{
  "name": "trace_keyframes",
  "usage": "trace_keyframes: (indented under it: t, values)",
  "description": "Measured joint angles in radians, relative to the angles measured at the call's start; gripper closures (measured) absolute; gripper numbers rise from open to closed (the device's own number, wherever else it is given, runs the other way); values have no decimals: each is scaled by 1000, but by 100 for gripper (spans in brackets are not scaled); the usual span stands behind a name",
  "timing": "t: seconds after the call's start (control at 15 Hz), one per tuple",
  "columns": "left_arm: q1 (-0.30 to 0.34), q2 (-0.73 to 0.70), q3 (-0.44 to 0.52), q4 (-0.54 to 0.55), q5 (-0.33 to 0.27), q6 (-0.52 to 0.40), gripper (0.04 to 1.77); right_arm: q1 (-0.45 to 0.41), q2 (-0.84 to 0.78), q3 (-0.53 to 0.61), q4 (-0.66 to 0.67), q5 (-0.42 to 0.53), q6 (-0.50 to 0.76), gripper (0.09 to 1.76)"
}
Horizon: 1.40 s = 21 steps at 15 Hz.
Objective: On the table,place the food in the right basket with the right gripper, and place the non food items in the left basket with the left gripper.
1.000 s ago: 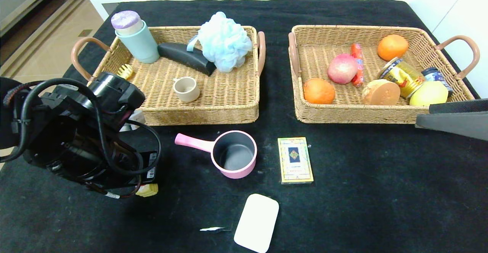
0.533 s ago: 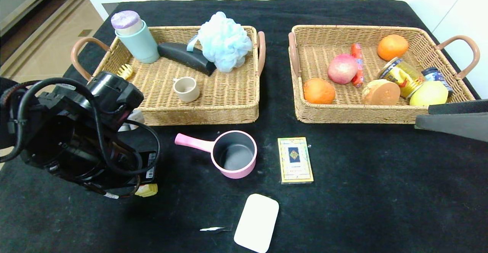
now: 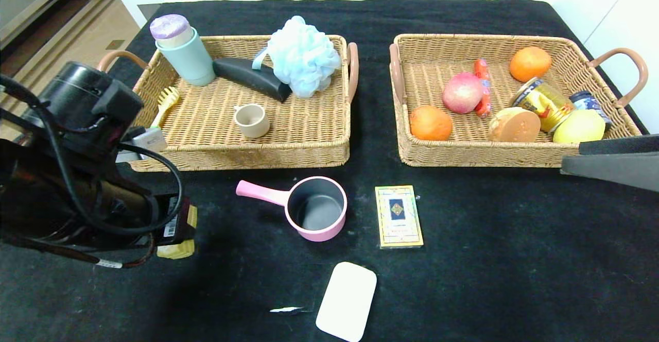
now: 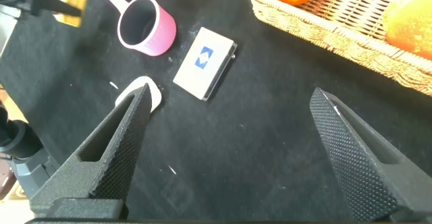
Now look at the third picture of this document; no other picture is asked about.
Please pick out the small white paper scrap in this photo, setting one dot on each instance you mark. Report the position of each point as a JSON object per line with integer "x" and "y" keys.
{"x": 285, "y": 309}

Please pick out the red sausage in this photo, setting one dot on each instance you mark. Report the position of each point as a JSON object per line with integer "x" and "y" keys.
{"x": 483, "y": 71}

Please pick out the pink peach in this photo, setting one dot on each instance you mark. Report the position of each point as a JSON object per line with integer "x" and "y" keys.
{"x": 462, "y": 93}

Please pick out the yellow drink can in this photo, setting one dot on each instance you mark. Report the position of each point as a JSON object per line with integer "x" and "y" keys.
{"x": 543, "y": 102}

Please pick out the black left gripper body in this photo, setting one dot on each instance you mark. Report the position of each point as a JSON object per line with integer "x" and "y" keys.
{"x": 172, "y": 222}

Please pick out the light blue bath loofah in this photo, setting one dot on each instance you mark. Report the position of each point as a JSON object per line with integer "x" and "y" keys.
{"x": 304, "y": 56}

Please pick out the rough-skinned orange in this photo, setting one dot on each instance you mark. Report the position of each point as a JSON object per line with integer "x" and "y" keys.
{"x": 431, "y": 123}

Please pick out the beige cup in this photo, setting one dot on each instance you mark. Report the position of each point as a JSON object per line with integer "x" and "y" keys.
{"x": 252, "y": 120}

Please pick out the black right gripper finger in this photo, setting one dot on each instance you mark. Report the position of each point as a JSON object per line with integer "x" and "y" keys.
{"x": 623, "y": 145}
{"x": 618, "y": 169}

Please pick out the playing card box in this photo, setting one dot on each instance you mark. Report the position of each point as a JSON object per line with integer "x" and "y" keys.
{"x": 399, "y": 218}

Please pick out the white soap bar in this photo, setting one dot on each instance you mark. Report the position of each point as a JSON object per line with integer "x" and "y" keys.
{"x": 346, "y": 301}

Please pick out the teal bottle with purple cap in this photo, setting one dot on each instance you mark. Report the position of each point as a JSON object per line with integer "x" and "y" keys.
{"x": 188, "y": 56}

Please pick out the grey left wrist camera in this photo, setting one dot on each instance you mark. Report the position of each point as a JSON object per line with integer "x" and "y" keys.
{"x": 146, "y": 143}

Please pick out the wicker basket with food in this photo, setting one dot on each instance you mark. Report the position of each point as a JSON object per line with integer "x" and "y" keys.
{"x": 427, "y": 79}

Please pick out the wicker basket with toiletries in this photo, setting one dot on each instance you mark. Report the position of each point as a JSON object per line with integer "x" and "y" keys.
{"x": 309, "y": 125}

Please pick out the yellow lemon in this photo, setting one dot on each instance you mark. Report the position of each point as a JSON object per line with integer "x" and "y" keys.
{"x": 579, "y": 127}

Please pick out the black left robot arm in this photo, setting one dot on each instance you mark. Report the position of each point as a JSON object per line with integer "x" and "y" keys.
{"x": 56, "y": 192}

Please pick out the brown bread bun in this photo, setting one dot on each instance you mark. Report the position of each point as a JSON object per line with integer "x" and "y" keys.
{"x": 514, "y": 125}

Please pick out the pink saucepan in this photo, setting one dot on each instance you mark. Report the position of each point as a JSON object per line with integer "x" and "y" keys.
{"x": 314, "y": 208}

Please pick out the small yellow block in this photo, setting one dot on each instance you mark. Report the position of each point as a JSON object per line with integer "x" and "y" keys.
{"x": 177, "y": 251}

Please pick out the blue tin can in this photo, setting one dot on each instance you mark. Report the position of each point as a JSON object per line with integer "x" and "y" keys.
{"x": 592, "y": 101}

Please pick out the black curved case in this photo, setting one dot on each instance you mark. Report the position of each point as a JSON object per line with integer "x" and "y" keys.
{"x": 249, "y": 77}

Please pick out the smooth tangerine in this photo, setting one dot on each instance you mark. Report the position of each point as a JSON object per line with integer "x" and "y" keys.
{"x": 530, "y": 64}

